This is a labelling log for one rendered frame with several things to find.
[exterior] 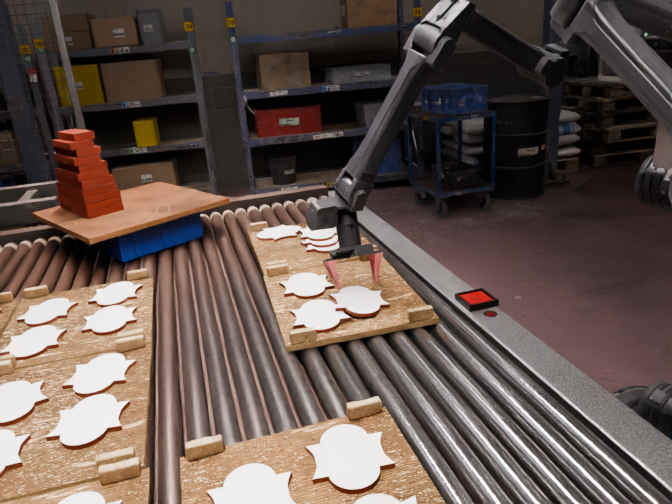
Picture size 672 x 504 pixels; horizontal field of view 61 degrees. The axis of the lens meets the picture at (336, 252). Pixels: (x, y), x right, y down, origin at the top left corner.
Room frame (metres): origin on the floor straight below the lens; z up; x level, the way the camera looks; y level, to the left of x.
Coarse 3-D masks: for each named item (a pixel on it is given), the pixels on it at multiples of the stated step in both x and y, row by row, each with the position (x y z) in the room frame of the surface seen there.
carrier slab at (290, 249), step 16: (304, 224) 1.90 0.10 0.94; (256, 240) 1.77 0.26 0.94; (272, 240) 1.75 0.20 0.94; (288, 240) 1.74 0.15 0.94; (304, 240) 1.73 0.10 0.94; (256, 256) 1.64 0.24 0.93; (272, 256) 1.61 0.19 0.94; (288, 256) 1.60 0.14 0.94; (304, 256) 1.59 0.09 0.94; (320, 256) 1.57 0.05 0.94; (352, 256) 1.55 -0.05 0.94
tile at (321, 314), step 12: (312, 300) 1.26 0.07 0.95; (324, 300) 1.25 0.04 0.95; (300, 312) 1.20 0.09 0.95; (312, 312) 1.19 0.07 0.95; (324, 312) 1.19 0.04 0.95; (336, 312) 1.18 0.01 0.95; (300, 324) 1.14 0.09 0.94; (312, 324) 1.13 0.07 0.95; (324, 324) 1.13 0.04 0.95; (336, 324) 1.12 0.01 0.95
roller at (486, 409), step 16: (304, 208) 2.16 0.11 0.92; (416, 336) 1.10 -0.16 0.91; (432, 336) 1.09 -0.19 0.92; (432, 352) 1.03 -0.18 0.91; (448, 368) 0.96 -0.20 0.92; (464, 384) 0.90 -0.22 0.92; (464, 400) 0.88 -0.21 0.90; (480, 400) 0.85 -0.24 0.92; (480, 416) 0.82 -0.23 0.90; (496, 416) 0.80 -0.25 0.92; (496, 432) 0.78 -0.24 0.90; (512, 432) 0.75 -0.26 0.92; (512, 448) 0.73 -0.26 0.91; (528, 448) 0.71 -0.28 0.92; (528, 464) 0.69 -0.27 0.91; (544, 464) 0.68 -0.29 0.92; (544, 480) 0.65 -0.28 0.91; (560, 480) 0.64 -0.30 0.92; (560, 496) 0.62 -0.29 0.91; (576, 496) 0.61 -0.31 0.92
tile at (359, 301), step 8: (344, 288) 1.29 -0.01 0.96; (352, 288) 1.29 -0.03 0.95; (360, 288) 1.29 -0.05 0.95; (336, 296) 1.24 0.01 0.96; (344, 296) 1.24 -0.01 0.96; (352, 296) 1.24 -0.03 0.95; (360, 296) 1.24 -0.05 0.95; (368, 296) 1.24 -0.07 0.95; (376, 296) 1.24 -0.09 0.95; (344, 304) 1.20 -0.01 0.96; (352, 304) 1.20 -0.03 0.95; (360, 304) 1.20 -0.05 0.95; (368, 304) 1.20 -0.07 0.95; (376, 304) 1.20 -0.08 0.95; (384, 304) 1.20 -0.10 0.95; (352, 312) 1.16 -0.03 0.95; (360, 312) 1.16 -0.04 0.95; (368, 312) 1.16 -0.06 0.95; (376, 312) 1.17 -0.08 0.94
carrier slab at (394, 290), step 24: (336, 264) 1.50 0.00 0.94; (360, 264) 1.49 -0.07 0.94; (384, 264) 1.47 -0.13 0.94; (336, 288) 1.34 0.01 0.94; (384, 288) 1.31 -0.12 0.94; (408, 288) 1.30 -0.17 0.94; (288, 312) 1.22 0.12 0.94; (384, 312) 1.18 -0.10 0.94; (288, 336) 1.10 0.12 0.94; (336, 336) 1.09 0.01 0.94; (360, 336) 1.10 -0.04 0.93
